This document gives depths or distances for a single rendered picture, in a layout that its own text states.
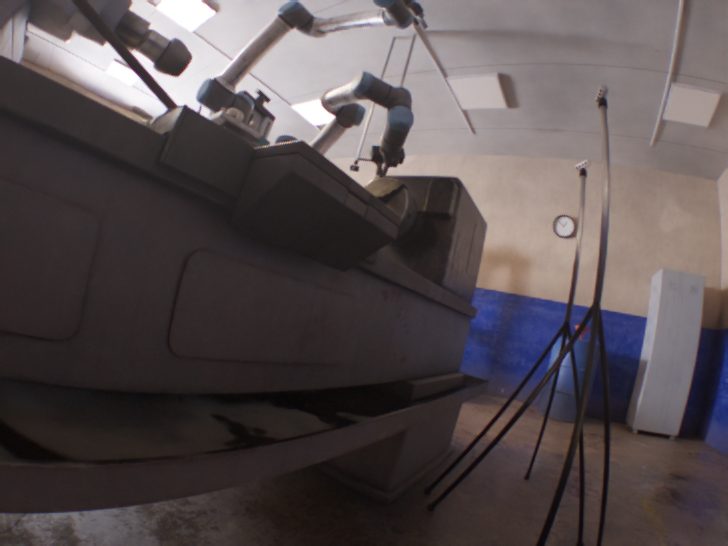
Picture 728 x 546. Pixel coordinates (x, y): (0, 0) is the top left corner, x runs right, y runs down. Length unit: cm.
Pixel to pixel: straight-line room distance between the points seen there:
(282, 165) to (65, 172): 29
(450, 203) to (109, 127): 122
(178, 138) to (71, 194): 16
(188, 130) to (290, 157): 15
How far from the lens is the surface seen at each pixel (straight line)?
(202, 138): 49
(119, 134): 47
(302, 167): 46
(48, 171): 48
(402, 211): 129
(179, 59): 81
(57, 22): 72
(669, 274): 438
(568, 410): 389
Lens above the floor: 68
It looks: 6 degrees up
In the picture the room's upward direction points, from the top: 14 degrees clockwise
